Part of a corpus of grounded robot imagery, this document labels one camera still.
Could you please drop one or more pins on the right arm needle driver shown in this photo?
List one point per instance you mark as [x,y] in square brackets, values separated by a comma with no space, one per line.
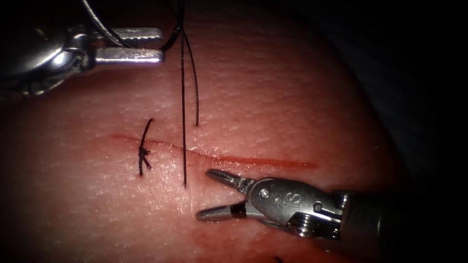
[289,204]

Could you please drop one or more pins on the black thread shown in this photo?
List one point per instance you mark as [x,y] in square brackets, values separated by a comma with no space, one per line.
[183,109]

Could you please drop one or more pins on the black stitching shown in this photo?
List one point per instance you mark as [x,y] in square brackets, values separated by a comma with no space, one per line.
[142,151]

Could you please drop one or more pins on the dark right arm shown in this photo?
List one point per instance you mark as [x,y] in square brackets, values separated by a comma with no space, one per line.
[384,226]

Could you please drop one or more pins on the left arm needle driver jaw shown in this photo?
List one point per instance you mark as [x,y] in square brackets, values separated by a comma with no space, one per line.
[131,55]
[142,34]

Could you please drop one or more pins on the left arm needle driver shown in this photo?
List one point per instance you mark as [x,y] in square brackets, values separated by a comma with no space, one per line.
[40,54]

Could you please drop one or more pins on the right arm needle driver jaw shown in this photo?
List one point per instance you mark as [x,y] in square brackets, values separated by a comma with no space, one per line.
[226,179]
[219,213]

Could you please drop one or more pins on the curved steel needle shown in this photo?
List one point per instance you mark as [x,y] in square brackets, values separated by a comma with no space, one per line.
[98,22]

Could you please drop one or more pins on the tissue pad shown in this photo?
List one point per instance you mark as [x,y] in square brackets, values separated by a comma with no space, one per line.
[278,109]

